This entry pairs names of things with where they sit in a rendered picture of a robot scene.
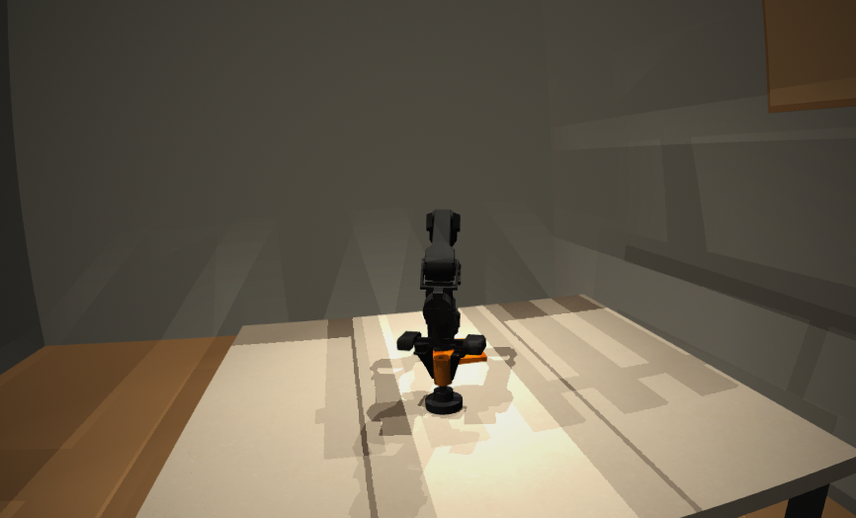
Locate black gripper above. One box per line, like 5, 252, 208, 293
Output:
396, 313, 486, 381

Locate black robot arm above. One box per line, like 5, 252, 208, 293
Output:
420, 210, 461, 334

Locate orange knob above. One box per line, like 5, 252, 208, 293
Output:
433, 354, 452, 387

